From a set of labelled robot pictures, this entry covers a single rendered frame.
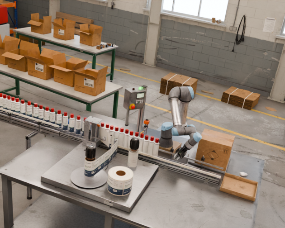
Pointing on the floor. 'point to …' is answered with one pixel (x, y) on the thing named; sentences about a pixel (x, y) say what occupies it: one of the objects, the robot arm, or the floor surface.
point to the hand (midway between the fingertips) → (175, 158)
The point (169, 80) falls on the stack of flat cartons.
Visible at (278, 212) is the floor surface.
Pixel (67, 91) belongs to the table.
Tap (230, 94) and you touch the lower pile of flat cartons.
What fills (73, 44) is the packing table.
